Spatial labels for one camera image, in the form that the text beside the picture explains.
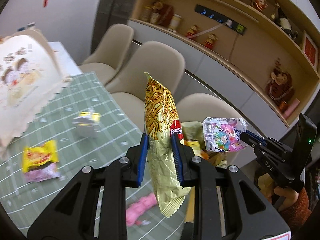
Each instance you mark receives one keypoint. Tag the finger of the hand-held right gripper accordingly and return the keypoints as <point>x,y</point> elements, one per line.
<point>257,137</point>
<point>252,142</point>

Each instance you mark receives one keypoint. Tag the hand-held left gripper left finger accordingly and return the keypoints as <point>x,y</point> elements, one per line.
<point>142,161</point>

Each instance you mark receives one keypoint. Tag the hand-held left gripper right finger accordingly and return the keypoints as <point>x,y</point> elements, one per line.
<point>177,161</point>

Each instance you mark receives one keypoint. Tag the clear pink cartoon wrapper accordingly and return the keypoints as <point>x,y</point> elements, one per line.
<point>222,135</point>

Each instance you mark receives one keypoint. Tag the box of snacks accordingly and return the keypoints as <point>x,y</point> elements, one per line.
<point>195,130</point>

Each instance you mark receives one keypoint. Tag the gold noodle snack packet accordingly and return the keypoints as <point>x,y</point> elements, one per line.
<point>160,120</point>

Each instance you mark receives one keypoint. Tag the person's right hand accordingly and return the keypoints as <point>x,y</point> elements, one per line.
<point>283,197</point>

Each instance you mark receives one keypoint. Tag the pink box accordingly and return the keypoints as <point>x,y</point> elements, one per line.
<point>293,107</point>

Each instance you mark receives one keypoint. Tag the pink candy wrapper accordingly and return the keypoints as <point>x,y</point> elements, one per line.
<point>140,207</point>

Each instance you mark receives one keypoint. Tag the beige dining chair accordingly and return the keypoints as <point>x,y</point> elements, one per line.
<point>147,70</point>
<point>110,47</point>
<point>207,107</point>

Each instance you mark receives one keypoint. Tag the brown gourd ornament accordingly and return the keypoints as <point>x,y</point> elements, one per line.
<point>280,82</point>

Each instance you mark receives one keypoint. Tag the white yellow drink carton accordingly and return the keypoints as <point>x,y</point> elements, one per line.
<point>86,122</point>

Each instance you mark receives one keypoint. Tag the white sideboard cabinet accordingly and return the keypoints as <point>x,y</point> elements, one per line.
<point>200,80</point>

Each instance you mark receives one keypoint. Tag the green checked tablecloth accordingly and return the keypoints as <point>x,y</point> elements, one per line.
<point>75,100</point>

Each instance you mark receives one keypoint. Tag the purple snack wrapper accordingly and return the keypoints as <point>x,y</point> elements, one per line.
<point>42,175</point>

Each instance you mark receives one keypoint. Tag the yellow red snack wrapper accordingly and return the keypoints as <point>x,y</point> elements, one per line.
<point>38,155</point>

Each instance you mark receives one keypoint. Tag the red seated figurine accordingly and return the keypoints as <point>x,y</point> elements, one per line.
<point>192,31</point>
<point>210,40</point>

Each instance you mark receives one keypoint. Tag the dark wine bottle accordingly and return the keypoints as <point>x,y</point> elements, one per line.
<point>283,20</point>

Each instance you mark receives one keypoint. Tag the black power strip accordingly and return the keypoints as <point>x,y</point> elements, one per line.
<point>217,16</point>

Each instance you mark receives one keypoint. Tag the red gold small figurine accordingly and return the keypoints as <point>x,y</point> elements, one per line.
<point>258,2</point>

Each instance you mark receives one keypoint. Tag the white cup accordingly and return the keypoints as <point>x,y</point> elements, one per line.
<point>175,22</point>

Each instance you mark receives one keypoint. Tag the cream printed tote bag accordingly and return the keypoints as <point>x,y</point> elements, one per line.
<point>25,80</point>

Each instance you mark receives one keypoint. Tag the glass jar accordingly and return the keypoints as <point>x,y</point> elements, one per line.
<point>147,13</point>

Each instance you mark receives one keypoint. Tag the brown robed figurine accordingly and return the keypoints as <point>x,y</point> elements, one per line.
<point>163,11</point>

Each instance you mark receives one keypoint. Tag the wooden wall shelf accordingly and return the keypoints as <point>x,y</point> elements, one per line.
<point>250,55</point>

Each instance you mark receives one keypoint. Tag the red picture frame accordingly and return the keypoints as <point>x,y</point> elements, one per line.
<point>311,48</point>

